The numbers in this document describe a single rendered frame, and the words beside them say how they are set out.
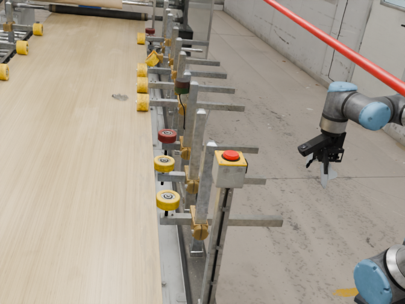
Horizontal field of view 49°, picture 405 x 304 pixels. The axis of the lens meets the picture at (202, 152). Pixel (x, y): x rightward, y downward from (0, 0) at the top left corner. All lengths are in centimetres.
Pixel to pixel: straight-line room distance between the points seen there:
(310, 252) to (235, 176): 187
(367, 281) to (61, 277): 92
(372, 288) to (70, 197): 99
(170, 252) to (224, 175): 69
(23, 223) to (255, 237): 181
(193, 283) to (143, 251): 27
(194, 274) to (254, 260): 125
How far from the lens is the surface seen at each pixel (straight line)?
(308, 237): 304
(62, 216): 142
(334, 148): 165
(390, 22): 524
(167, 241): 177
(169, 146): 196
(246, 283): 258
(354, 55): 40
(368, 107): 148
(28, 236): 135
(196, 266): 156
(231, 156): 109
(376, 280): 152
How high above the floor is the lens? 172
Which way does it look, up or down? 27 degrees down
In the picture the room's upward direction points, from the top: 8 degrees clockwise
